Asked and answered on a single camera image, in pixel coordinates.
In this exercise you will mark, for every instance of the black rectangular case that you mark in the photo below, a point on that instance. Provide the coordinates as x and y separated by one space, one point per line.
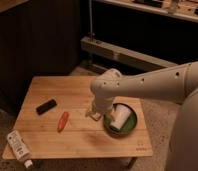
46 106

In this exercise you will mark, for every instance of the background shelf with items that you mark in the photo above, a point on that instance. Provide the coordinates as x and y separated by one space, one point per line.
179 9

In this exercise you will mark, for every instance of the wooden low table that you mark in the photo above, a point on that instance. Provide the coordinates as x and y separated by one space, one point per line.
82 137

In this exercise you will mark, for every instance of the green bowl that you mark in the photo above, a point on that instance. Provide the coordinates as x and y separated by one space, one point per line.
127 128

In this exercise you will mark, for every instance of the white ceramic cup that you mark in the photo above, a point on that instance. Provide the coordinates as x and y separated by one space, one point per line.
121 113

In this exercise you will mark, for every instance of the metal vertical pole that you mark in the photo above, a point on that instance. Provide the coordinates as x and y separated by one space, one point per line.
91 34

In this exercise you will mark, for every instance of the white sponge block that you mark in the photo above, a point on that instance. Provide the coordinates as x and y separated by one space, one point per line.
96 116

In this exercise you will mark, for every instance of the grey metal beam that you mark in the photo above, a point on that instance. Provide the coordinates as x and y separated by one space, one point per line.
123 55

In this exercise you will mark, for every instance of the orange carrot toy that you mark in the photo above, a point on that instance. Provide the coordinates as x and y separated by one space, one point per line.
62 121

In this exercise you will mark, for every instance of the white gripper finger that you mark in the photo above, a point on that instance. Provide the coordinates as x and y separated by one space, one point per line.
109 115
89 112

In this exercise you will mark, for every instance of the white labelled bottle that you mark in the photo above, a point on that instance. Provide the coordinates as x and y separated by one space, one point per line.
19 148

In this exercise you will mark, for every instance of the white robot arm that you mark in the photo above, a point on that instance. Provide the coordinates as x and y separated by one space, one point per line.
178 84

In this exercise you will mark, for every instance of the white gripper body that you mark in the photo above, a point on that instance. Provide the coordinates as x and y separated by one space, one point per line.
102 107

